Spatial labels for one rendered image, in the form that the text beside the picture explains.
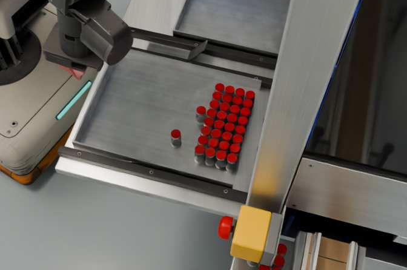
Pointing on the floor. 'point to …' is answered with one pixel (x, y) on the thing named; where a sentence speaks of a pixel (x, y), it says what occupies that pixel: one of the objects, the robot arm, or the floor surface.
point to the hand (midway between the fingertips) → (79, 74)
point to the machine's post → (303, 73)
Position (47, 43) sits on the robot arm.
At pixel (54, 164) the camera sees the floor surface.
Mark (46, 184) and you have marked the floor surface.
